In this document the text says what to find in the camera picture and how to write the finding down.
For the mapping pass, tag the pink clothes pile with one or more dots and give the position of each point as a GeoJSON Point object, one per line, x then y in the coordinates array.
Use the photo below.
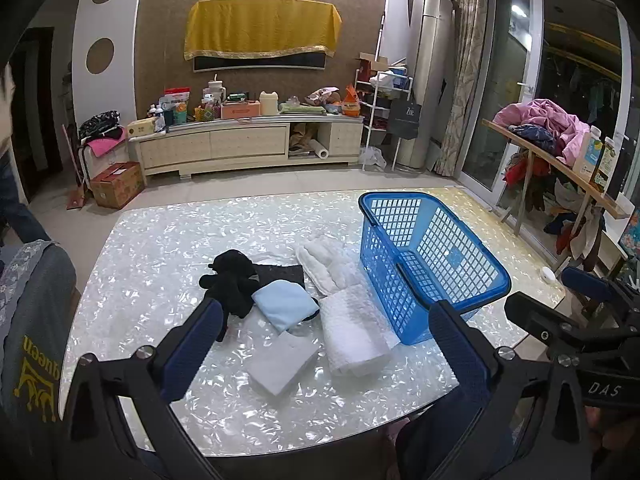
{"type": "Point", "coordinates": [545, 115]}

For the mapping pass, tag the pink cloth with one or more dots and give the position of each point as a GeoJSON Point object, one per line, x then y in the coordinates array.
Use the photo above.
{"type": "Point", "coordinates": [105, 146]}

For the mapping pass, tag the white detergent bottle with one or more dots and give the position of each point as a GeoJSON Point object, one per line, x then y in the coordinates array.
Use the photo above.
{"type": "Point", "coordinates": [587, 155]}

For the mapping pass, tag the pink box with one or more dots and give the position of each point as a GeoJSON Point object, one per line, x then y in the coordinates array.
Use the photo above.
{"type": "Point", "coordinates": [241, 110]}

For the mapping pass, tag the yellow tissue box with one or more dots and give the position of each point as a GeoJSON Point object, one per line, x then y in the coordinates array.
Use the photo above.
{"type": "Point", "coordinates": [142, 129]}

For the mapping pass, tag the wooden side table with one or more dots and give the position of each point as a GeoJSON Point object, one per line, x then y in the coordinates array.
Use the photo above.
{"type": "Point", "coordinates": [545, 155]}

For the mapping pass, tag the white waffle towel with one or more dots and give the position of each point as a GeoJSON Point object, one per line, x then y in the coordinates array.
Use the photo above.
{"type": "Point", "coordinates": [350, 335]}

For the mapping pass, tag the green folded cloth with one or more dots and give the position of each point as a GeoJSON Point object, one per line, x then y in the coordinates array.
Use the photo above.
{"type": "Point", "coordinates": [300, 108]}

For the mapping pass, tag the white paper roll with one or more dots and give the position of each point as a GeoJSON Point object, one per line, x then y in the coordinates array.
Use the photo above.
{"type": "Point", "coordinates": [317, 149]}

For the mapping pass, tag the light blue cloth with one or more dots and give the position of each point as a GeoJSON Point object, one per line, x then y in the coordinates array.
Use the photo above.
{"type": "Point", "coordinates": [285, 305]}

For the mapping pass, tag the standing air conditioner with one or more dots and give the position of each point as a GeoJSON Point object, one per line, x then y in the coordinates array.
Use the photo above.
{"type": "Point", "coordinates": [425, 70]}

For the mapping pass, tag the black floral bag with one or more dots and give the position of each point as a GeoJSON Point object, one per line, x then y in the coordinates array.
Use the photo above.
{"type": "Point", "coordinates": [100, 122]}

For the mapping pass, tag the white plastic bag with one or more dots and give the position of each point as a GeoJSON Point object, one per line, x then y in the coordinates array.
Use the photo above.
{"type": "Point", "coordinates": [374, 159]}

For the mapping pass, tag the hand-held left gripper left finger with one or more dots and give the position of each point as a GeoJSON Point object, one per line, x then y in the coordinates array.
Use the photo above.
{"type": "Point", "coordinates": [195, 345]}

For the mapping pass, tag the small white round object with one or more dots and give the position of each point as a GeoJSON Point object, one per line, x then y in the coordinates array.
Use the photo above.
{"type": "Point", "coordinates": [547, 276]}

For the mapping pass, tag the patterned curtain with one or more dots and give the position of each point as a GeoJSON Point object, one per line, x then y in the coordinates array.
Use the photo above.
{"type": "Point", "coordinates": [467, 60]}

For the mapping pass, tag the red white snack bag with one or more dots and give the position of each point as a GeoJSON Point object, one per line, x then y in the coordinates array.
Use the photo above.
{"type": "Point", "coordinates": [177, 105]}

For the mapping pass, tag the cardboard box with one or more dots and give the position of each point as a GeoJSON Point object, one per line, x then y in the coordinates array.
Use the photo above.
{"type": "Point", "coordinates": [117, 185]}

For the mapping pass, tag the hanging clothes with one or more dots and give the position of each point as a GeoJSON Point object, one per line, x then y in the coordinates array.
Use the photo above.
{"type": "Point", "coordinates": [530, 180]}

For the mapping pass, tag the cream television cabinet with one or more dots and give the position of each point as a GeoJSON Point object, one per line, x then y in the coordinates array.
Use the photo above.
{"type": "Point", "coordinates": [210, 147]}

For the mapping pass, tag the yellow cover cloth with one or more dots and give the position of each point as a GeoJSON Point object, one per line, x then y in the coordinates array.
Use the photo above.
{"type": "Point", "coordinates": [260, 25]}

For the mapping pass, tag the white fluffy towel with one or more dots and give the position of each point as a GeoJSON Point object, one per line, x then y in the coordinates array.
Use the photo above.
{"type": "Point", "coordinates": [325, 265]}

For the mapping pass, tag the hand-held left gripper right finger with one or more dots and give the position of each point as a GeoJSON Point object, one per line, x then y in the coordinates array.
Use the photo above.
{"type": "Point", "coordinates": [460, 347]}

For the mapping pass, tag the blue plastic basket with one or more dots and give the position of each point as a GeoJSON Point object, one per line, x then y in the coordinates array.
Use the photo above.
{"type": "Point", "coordinates": [385, 280]}

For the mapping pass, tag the glass sliding door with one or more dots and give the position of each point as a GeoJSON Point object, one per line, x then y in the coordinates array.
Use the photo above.
{"type": "Point", "coordinates": [500, 85]}

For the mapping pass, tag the white square cloth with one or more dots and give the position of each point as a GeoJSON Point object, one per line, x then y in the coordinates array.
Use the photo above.
{"type": "Point", "coordinates": [282, 362]}

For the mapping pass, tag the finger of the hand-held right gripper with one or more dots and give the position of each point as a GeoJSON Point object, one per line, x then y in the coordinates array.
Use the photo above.
{"type": "Point", "coordinates": [590, 282]}
{"type": "Point", "coordinates": [540, 317]}

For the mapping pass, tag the white shelf rack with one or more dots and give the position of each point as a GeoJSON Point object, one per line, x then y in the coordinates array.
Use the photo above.
{"type": "Point", "coordinates": [372, 110]}

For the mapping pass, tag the black square cloth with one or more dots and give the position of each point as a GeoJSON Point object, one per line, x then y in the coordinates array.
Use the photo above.
{"type": "Point", "coordinates": [280, 272]}

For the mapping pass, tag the beige canister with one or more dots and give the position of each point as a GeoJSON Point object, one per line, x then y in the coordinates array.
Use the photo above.
{"type": "Point", "coordinates": [268, 104]}

